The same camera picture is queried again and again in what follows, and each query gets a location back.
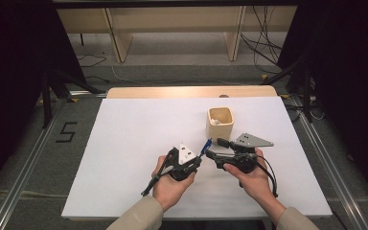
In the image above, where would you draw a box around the cream square cup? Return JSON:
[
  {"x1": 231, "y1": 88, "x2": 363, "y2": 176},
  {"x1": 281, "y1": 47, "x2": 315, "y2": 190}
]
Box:
[{"x1": 206, "y1": 106, "x2": 235, "y2": 144}]

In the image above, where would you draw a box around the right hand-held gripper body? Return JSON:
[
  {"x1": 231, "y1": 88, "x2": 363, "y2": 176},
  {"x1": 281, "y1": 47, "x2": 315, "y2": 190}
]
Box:
[{"x1": 215, "y1": 132, "x2": 274, "y2": 174}]

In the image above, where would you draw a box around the light wooden bench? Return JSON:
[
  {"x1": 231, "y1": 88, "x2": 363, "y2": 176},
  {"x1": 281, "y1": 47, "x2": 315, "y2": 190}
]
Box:
[{"x1": 57, "y1": 5, "x2": 298, "y2": 63}]

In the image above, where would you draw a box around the person's left hand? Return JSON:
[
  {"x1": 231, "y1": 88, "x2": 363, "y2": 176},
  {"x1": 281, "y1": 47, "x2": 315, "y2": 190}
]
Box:
[{"x1": 151, "y1": 155, "x2": 196, "y2": 212}]

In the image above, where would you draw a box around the wooden table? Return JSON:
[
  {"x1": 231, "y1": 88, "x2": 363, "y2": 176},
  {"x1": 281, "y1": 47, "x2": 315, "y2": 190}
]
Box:
[{"x1": 105, "y1": 84, "x2": 279, "y2": 100}]

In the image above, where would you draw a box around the black floor cable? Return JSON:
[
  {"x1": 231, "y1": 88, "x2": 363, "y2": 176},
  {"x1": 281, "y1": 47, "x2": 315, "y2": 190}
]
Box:
[{"x1": 77, "y1": 54, "x2": 108, "y2": 69}]

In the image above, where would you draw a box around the white table board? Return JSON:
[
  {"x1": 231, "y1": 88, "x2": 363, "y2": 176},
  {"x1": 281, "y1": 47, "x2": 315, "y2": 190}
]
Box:
[{"x1": 60, "y1": 96, "x2": 334, "y2": 221}]

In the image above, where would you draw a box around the bundle of black cables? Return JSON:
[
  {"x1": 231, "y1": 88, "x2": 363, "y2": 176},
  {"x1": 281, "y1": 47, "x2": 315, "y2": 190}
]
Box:
[{"x1": 240, "y1": 5, "x2": 284, "y2": 75}]

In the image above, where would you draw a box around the right hand-held gripper cable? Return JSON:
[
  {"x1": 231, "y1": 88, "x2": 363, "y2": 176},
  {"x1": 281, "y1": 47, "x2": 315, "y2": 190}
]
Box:
[{"x1": 255, "y1": 154, "x2": 279, "y2": 199}]

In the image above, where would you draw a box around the metal floor rail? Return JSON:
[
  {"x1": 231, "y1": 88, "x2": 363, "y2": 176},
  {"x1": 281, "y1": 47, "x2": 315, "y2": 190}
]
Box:
[
  {"x1": 0, "y1": 98, "x2": 69, "y2": 230},
  {"x1": 287, "y1": 95, "x2": 368, "y2": 230}
]

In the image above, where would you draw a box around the person's right hand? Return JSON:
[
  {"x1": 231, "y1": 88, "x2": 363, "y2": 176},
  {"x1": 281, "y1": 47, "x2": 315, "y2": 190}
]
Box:
[{"x1": 223, "y1": 149, "x2": 288, "y2": 221}]

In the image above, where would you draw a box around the black metal stand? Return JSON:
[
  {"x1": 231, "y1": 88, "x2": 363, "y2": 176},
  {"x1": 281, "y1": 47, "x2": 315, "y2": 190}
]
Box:
[
  {"x1": 262, "y1": 57, "x2": 314, "y2": 125},
  {"x1": 40, "y1": 66, "x2": 107, "y2": 129}
]

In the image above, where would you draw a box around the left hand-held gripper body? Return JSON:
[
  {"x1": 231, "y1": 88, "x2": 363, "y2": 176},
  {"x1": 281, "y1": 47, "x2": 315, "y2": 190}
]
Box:
[{"x1": 166, "y1": 142, "x2": 198, "y2": 182}]

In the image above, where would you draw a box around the blue ballpoint pen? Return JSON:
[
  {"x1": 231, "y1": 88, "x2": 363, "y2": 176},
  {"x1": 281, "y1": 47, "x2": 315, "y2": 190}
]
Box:
[{"x1": 200, "y1": 137, "x2": 213, "y2": 158}]

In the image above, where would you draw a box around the dark curtain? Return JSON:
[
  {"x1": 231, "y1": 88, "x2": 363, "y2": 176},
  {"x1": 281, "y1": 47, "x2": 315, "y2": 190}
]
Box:
[
  {"x1": 277, "y1": 0, "x2": 368, "y2": 203},
  {"x1": 0, "y1": 0, "x2": 88, "y2": 203}
]

